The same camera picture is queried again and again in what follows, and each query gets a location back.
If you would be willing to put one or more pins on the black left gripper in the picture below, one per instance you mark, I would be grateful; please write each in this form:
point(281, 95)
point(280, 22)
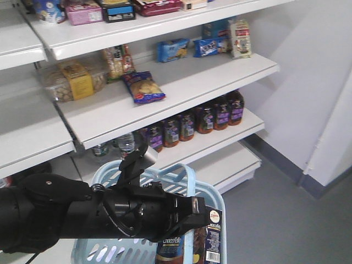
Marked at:
point(151, 213)

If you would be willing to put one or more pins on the light blue plastic basket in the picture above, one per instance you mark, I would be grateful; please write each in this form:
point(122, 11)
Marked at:
point(178, 179)

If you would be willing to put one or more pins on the Chocofello cookie box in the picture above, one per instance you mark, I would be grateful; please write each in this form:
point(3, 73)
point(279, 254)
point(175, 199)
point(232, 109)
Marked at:
point(206, 246)

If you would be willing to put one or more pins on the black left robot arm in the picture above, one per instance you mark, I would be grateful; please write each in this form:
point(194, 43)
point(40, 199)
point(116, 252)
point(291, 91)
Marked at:
point(44, 208)

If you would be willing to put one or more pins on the blue chip cookie bag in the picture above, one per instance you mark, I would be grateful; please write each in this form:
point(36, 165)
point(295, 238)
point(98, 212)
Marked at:
point(143, 88)

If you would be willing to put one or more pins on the white supermarket shelving unit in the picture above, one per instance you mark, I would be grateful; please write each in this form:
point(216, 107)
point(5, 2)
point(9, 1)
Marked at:
point(35, 128)

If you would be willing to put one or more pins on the clear cookie tub yellow label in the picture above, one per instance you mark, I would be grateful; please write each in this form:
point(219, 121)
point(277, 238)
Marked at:
point(73, 80)

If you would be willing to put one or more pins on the pink snack box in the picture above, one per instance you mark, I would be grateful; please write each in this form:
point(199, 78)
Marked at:
point(80, 13)

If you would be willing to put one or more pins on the blue Oreo cup tub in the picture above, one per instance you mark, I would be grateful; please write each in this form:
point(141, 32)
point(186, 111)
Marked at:
point(50, 12)

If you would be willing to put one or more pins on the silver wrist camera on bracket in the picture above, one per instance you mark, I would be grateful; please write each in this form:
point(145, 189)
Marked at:
point(135, 163)

